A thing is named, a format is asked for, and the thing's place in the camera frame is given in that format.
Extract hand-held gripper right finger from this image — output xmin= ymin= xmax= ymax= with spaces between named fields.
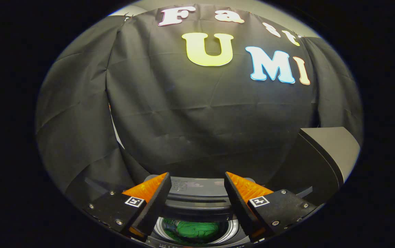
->
xmin=224 ymin=171 xmax=318 ymax=241

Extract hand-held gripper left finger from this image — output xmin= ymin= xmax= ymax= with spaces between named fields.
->
xmin=82 ymin=172 xmax=172 ymax=241

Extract grey washing machine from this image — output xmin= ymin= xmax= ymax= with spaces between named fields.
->
xmin=142 ymin=174 xmax=313 ymax=248

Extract dark transparent washing machine lid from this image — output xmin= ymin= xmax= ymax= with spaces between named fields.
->
xmin=146 ymin=176 xmax=253 ymax=247

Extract green polo shirt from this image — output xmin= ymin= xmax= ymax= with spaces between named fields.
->
xmin=163 ymin=220 xmax=220 ymax=241

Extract black backdrop cloth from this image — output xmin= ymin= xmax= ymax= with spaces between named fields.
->
xmin=35 ymin=3 xmax=364 ymax=204

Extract beige cabinet with black frame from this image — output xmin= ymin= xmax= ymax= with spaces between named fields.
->
xmin=266 ymin=127 xmax=361 ymax=206

